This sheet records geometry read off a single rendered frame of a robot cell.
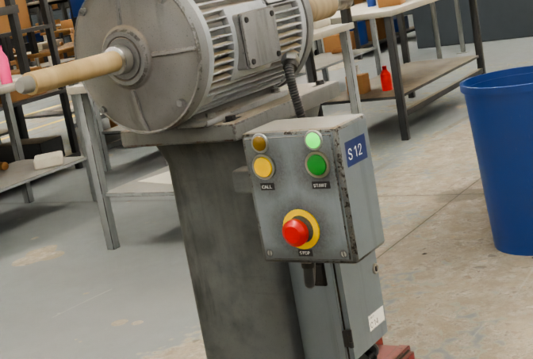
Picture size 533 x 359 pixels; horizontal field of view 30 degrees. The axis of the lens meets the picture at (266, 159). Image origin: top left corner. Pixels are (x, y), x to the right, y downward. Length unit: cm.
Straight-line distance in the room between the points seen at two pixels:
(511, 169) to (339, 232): 276
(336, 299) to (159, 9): 57
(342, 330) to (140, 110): 51
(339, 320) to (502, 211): 257
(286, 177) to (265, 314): 39
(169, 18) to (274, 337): 60
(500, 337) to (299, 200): 213
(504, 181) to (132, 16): 281
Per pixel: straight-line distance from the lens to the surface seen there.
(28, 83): 139
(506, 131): 409
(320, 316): 174
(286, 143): 141
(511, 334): 351
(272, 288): 172
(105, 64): 150
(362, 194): 143
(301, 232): 141
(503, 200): 421
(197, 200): 175
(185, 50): 150
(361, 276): 175
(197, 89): 152
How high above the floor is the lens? 136
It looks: 11 degrees down
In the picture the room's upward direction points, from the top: 10 degrees counter-clockwise
